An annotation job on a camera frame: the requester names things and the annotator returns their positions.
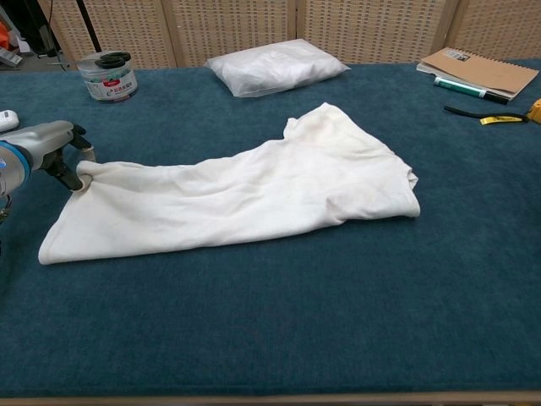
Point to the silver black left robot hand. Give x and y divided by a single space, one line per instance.
46 137

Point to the white T-shirt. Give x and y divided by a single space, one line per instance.
232 199

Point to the white earbuds case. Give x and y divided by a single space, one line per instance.
6 120

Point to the clear plastic clip jar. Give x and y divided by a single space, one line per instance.
110 86

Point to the white box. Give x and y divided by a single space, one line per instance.
9 58

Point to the orange object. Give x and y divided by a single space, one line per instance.
3 36

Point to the black tripod stand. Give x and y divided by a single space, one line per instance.
90 27

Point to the woven wooden folding screen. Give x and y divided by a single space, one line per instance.
232 29

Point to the white garment in plastic bag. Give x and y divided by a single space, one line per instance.
274 67

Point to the teal blue table mat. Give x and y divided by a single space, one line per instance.
270 338

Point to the green marker pen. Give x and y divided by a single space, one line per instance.
456 86

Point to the brown spiral notebook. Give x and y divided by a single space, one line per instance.
486 72

